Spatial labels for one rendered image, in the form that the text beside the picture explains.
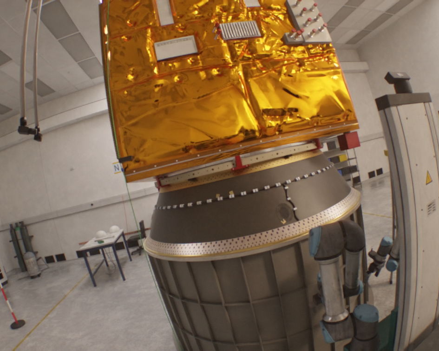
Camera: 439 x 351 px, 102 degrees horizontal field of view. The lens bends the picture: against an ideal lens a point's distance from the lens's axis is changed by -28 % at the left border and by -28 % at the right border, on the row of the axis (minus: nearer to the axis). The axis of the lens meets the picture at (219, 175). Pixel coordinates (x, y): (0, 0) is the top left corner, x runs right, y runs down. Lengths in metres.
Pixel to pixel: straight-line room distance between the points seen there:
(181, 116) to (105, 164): 5.98
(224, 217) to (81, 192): 6.55
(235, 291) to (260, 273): 0.21
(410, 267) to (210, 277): 1.22
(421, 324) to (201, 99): 1.86
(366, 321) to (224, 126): 1.44
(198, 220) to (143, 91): 0.99
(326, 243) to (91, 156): 7.26
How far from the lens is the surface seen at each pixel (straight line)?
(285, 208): 1.62
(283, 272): 1.63
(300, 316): 1.85
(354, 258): 1.12
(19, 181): 9.11
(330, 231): 0.98
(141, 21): 2.12
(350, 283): 1.25
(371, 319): 1.14
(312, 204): 1.72
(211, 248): 1.59
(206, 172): 1.71
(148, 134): 1.71
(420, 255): 1.03
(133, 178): 1.76
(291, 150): 1.82
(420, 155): 0.99
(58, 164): 8.22
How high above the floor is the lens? 1.66
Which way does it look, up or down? 1 degrees down
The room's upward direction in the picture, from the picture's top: 14 degrees counter-clockwise
